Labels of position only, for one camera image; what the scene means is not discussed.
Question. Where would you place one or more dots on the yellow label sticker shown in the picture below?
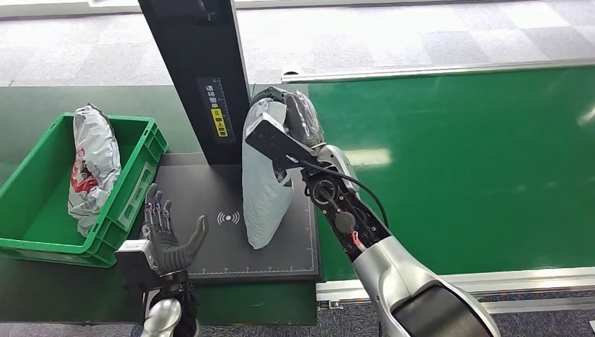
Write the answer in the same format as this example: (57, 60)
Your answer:
(219, 123)

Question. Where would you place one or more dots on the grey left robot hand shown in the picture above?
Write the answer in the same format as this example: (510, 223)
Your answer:
(169, 253)

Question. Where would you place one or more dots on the green conveyor belt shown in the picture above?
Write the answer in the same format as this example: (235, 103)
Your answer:
(465, 163)

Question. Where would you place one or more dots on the white poly mailer package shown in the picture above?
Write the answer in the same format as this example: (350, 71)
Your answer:
(262, 200)

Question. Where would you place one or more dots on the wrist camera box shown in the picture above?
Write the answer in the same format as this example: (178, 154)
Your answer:
(135, 265)
(276, 142)

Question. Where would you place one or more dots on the black scanner column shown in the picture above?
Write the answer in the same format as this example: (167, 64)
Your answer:
(195, 56)

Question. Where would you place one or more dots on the green plastic crate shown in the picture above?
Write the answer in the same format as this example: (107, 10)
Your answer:
(37, 218)

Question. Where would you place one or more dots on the crumpled white red-print package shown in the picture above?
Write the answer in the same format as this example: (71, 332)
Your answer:
(93, 163)

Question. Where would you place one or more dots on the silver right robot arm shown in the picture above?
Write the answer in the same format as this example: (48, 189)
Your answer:
(395, 270)

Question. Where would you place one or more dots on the black scanner base plate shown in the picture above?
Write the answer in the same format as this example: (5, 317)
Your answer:
(218, 242)

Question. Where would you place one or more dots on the aluminium conveyor side rail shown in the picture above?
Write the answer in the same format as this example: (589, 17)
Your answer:
(418, 71)
(534, 281)

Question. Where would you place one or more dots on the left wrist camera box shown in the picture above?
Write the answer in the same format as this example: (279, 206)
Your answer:
(135, 265)

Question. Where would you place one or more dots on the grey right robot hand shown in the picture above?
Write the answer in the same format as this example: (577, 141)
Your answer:
(304, 118)

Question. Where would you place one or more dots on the small white conveyor end cap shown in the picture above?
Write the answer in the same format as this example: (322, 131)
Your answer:
(290, 70)

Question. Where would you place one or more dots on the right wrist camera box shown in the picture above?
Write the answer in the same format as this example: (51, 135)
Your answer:
(276, 142)

